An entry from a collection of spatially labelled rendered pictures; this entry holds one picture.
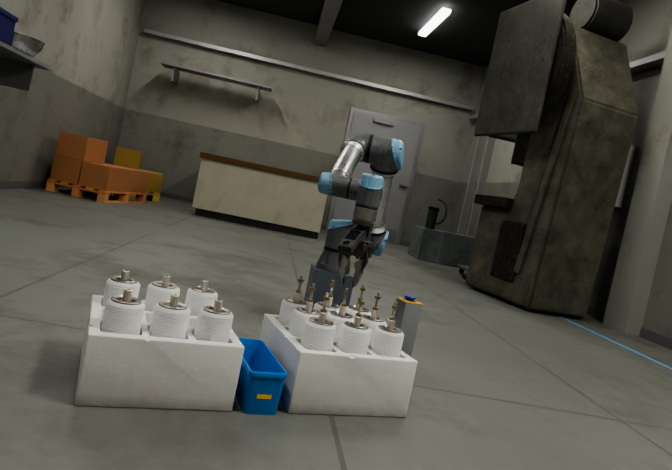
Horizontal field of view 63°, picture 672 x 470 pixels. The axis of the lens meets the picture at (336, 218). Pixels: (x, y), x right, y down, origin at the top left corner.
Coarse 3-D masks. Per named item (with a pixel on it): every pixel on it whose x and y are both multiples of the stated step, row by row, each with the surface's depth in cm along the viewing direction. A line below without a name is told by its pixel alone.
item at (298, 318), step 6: (294, 312) 172; (300, 312) 171; (294, 318) 172; (300, 318) 170; (306, 318) 170; (294, 324) 171; (300, 324) 170; (288, 330) 175; (294, 330) 171; (300, 330) 170; (300, 336) 170
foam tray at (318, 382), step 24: (264, 336) 185; (288, 336) 167; (288, 360) 161; (312, 360) 156; (336, 360) 159; (360, 360) 162; (384, 360) 165; (408, 360) 169; (288, 384) 158; (312, 384) 157; (336, 384) 160; (360, 384) 163; (384, 384) 166; (408, 384) 169; (288, 408) 155; (312, 408) 158; (336, 408) 161; (360, 408) 164; (384, 408) 167
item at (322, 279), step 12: (312, 264) 249; (312, 276) 237; (324, 276) 236; (336, 276) 237; (348, 276) 237; (324, 288) 236; (336, 288) 237; (348, 288) 238; (336, 300) 237; (348, 300) 238
